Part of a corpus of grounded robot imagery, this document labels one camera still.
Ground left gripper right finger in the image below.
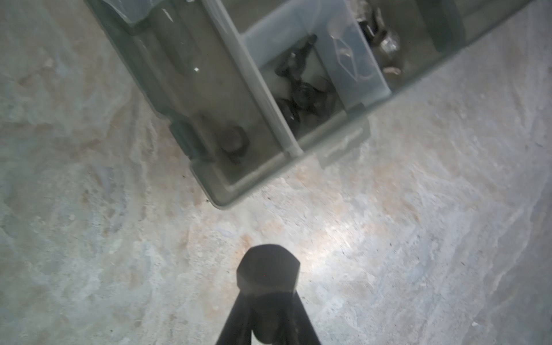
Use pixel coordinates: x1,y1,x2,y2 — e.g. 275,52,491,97
286,293,321,345

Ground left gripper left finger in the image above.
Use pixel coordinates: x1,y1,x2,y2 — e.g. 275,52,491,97
216,293,252,345

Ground black bolt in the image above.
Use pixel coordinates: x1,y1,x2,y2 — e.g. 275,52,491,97
216,125,250,164
237,244,300,344

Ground black wing nut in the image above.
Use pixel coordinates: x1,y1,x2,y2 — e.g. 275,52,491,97
275,78,338,135
275,34,318,81

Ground green compartment organizer box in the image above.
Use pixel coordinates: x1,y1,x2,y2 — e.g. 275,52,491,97
88,1,526,208

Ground silver wing nut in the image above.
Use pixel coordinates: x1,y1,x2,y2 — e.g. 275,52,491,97
356,1,403,76

